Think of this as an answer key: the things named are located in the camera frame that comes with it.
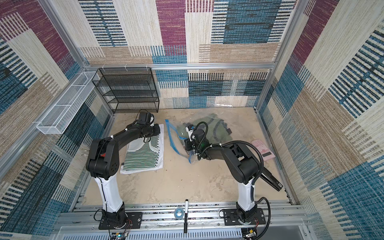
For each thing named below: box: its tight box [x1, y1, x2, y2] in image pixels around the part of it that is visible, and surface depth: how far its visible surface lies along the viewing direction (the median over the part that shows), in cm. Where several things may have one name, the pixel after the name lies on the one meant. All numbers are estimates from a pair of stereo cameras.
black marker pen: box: [184, 199, 189, 234], surface depth 76 cm
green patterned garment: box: [177, 113, 231, 144], surface depth 107 cm
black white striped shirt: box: [134, 134, 160, 170], surface depth 96 cm
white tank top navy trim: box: [120, 124, 165, 174], surface depth 95 cm
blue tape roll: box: [174, 207, 184, 220], surface depth 76 cm
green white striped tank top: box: [123, 134, 160, 170], surface depth 96 cm
